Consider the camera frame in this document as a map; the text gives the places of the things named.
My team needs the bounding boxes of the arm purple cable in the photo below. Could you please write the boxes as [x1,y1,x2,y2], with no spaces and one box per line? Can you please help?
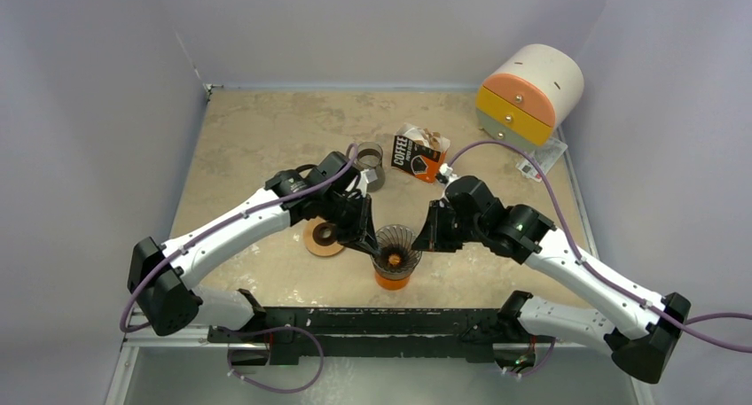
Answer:
[120,143,361,334]
[449,140,752,355]

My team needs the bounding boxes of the paper leaflet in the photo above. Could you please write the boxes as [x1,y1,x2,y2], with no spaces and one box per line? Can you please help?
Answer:
[515,137,568,183]

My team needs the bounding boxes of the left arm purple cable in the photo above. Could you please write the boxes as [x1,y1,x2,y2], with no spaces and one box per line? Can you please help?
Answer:
[120,143,361,334]

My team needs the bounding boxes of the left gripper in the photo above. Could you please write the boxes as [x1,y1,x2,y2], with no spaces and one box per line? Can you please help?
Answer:
[319,191,380,256]

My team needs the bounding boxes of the light bamboo dripper stand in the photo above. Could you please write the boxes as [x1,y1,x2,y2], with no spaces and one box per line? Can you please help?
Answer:
[302,217,344,258]

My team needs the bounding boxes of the smoky grey glass dripper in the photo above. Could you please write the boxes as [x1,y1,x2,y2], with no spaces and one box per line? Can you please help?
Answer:
[372,224,422,280]

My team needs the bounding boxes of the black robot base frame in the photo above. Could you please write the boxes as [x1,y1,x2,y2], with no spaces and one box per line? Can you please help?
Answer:
[208,293,552,368]

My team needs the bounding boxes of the coffee paper filter box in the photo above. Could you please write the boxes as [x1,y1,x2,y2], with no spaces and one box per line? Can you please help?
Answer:
[390,123,450,183]

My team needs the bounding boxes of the round drawer organizer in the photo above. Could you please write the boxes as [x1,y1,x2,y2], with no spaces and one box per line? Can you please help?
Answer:
[475,43,585,152]

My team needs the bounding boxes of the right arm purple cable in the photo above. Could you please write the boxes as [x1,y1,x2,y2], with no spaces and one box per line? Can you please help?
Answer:
[449,140,752,355]

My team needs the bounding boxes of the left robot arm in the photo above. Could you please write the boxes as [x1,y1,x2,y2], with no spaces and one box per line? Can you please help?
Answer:
[120,149,380,342]

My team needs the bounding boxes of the orange glass carafe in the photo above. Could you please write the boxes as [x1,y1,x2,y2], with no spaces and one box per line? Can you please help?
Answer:
[374,271,411,291]

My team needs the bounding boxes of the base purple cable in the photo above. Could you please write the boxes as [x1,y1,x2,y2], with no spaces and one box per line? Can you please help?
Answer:
[226,325,325,395]

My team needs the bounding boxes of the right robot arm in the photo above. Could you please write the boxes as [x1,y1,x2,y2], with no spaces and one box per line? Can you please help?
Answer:
[411,175,691,384]

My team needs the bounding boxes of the grey glass carafe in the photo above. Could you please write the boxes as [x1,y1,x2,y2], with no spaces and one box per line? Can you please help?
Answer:
[356,142,386,193]

